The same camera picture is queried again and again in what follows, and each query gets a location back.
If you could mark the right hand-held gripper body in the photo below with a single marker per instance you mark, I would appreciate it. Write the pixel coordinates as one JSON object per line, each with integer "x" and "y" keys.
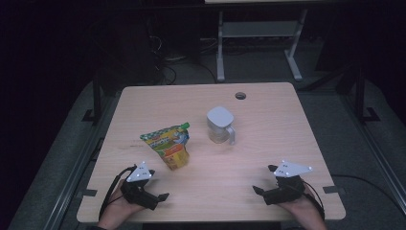
{"x": 287, "y": 191}

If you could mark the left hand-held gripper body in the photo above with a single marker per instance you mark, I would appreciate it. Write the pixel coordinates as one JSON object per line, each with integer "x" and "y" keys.
{"x": 140, "y": 174}

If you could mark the yellow green spouted refill pouch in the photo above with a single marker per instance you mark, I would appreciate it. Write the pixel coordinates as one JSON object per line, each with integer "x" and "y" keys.
{"x": 169, "y": 147}

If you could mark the person's right hand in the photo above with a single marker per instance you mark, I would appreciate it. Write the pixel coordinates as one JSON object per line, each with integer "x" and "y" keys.
{"x": 303, "y": 207}

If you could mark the person's left hand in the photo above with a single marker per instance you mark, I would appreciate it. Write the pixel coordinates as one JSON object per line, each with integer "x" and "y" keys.
{"x": 119, "y": 207}

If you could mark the grey tape strip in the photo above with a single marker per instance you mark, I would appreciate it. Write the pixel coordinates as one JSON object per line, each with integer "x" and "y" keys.
{"x": 333, "y": 190}
{"x": 86, "y": 193}

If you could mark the black metal stand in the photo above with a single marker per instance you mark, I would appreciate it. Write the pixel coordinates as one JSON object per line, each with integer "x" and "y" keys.
{"x": 360, "y": 96}
{"x": 97, "y": 99}

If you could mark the aluminium floor rail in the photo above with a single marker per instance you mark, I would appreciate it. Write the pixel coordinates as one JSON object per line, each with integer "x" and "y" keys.
{"x": 68, "y": 188}
{"x": 379, "y": 159}

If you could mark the white metal desk frame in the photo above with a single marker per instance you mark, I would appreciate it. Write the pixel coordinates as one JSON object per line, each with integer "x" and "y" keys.
{"x": 258, "y": 29}

